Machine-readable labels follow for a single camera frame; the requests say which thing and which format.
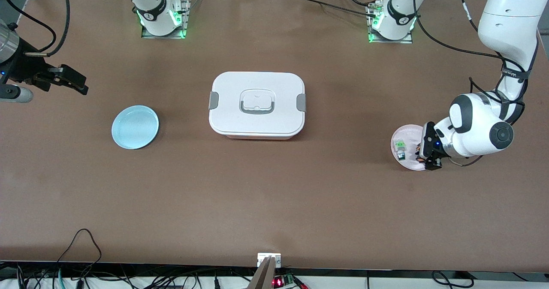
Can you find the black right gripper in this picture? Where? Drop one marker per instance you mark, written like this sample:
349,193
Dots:
21,69

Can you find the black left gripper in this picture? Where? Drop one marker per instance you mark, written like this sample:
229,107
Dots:
429,142

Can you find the orange push button switch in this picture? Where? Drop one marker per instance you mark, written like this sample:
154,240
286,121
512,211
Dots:
420,152

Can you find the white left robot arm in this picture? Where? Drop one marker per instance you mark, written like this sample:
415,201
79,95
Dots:
510,23

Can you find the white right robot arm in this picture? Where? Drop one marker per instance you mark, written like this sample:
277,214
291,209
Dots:
154,6

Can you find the pale pink round plate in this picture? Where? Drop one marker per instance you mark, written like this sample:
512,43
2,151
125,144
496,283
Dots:
405,132

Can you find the light blue round plate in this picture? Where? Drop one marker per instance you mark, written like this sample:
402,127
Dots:
135,128

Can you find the white lunch box grey latches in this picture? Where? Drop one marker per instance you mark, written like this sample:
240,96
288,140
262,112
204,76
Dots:
227,109

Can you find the circuit board red display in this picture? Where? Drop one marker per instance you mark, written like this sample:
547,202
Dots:
279,282

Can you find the white mounting plate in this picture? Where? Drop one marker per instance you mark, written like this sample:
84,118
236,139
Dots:
261,261

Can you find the green push button switch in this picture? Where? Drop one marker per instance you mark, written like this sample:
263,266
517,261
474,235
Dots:
400,145

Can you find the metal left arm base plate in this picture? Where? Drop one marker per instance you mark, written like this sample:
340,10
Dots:
407,41

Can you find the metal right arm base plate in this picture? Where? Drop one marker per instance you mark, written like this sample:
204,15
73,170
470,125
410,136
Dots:
187,21

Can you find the grey camera support bar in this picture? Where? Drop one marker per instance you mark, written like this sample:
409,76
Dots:
261,278

